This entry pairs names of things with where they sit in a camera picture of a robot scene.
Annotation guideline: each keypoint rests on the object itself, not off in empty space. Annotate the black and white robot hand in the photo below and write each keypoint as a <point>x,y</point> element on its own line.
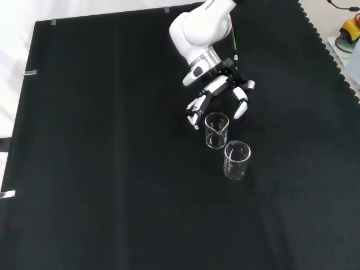
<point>216,84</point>

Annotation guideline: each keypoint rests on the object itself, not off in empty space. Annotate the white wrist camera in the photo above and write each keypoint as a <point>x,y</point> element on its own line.
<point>194,74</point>

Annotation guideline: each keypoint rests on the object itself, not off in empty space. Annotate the black bench cloth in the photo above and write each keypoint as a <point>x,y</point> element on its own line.
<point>112,140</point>

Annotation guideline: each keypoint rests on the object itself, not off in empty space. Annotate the yellow stop button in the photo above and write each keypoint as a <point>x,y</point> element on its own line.
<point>350,26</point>

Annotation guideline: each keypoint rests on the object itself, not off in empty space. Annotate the pale board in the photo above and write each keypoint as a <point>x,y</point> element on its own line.
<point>334,54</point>

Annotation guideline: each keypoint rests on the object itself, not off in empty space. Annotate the clear glass beaker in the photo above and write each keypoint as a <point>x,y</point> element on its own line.
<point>216,135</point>
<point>236,166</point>

